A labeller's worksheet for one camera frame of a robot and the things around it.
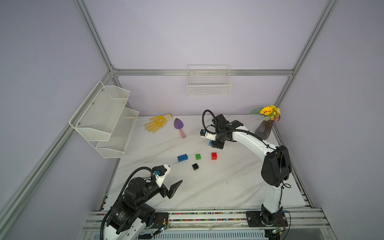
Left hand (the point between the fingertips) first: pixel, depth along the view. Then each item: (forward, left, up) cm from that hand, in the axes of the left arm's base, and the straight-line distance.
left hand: (173, 175), depth 69 cm
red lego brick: (+19, -22, -15) cm, 33 cm away
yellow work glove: (+50, +21, -18) cm, 57 cm away
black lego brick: (+13, -10, -17) cm, 24 cm away
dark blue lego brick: (+19, -2, -18) cm, 26 cm away
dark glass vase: (+37, -57, -10) cm, 69 cm away
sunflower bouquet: (+37, -56, +6) cm, 68 cm away
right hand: (+24, -24, -8) cm, 35 cm away
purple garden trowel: (+50, +3, -19) cm, 53 cm away
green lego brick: (+20, -12, -18) cm, 29 cm away
